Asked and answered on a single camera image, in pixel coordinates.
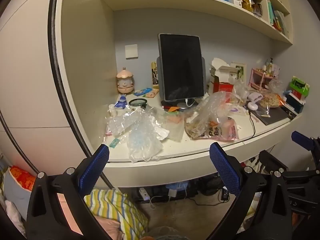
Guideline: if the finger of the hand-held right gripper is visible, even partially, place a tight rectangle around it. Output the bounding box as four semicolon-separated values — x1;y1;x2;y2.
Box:
258;150;320;180
291;131;320;167

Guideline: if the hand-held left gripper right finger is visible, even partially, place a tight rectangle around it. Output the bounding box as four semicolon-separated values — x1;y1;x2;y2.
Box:
209;142;293;240

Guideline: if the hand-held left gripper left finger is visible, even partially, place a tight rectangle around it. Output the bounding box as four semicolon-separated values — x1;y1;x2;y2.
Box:
26;144;110;240

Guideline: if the pink snack bag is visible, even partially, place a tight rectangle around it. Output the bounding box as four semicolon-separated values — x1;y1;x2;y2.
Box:
185;116;240;141

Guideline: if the clear bubble plastic bag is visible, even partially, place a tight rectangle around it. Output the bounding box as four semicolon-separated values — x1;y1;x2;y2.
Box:
126;111;170;163

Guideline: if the clear bag with orange contents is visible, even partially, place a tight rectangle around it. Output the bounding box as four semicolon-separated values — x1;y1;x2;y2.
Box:
164;111;185;142

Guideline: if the large clear plastic bag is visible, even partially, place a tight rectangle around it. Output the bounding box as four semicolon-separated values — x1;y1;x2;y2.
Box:
185;91;234;130

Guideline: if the white plastic bag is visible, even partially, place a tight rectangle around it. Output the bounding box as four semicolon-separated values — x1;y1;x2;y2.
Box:
146;226;187;240

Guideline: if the black laptop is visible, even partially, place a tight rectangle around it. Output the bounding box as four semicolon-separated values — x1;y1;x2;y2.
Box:
250;106;297;125

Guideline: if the dark blue box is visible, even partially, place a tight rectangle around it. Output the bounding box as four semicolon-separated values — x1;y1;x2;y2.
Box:
285;92;307;113

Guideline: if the striped bed sheet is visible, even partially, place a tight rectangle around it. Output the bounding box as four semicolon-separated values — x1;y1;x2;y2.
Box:
84;189;149;240

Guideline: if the blue power strip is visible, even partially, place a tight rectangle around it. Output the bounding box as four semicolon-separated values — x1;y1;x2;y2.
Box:
166;182;190;192

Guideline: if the white desk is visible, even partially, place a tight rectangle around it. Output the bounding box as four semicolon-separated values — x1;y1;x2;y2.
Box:
100;87;303;189

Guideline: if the clear bag of snacks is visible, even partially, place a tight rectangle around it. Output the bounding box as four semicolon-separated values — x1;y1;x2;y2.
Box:
259;92;285;109

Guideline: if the green box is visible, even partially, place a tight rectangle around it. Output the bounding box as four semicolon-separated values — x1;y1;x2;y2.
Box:
290;76;310;98

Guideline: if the white adapter with light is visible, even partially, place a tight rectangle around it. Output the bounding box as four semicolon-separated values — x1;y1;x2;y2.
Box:
139;187;150;202

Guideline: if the pale purple cloth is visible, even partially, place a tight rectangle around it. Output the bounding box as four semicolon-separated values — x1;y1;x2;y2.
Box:
246;92;263;103

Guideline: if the small blue white bottle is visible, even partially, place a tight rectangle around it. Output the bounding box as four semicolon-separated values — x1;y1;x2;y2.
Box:
114;95;128;110

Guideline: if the red orange cushion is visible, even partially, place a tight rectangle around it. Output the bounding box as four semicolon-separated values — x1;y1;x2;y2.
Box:
9;165;37;189

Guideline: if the pink desk rack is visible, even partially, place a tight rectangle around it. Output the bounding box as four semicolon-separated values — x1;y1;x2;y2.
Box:
249;67;274;90

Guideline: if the black magnifying glass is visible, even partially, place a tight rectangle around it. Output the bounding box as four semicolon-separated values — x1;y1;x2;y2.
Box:
128;98;148;109

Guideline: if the small clear plastic bag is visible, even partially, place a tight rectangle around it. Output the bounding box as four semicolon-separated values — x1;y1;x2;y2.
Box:
231;80;250;103

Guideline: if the red and white cardboard box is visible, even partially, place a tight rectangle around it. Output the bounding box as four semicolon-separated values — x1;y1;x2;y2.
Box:
208;57;238;98

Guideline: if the blue packet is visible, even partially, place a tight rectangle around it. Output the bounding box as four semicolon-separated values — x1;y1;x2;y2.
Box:
133;87;153;97

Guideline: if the pink carousel music box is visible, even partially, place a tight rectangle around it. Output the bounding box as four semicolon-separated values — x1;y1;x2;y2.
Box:
116;67;133;95

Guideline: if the photo strip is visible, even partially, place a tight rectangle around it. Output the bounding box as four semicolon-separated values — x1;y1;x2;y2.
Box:
151;61;160;89

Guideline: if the white wardrobe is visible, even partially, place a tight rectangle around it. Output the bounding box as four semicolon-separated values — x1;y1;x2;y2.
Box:
0;0;118;188

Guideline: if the black tablet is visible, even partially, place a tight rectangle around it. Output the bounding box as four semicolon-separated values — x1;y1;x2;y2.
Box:
158;33;207;102

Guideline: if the row of books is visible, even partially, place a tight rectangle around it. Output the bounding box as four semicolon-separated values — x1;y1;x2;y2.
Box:
267;0;290;38

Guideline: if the gold packet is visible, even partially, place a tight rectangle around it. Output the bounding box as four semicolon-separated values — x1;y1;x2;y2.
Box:
240;0;253;12

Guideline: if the black cable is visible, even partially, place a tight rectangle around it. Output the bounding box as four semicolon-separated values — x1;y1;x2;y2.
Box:
246;110;256;138

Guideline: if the white charging cable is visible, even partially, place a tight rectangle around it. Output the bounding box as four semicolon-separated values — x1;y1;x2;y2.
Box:
185;97;200;108

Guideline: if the white photo frame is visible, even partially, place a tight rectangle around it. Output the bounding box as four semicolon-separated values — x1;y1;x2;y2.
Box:
230;61;247;84

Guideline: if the white wall switch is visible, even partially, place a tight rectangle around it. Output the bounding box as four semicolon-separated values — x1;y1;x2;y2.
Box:
125;44;138;59

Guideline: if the white wall shelf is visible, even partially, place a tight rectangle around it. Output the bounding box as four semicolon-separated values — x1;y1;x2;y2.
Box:
99;0;293;46

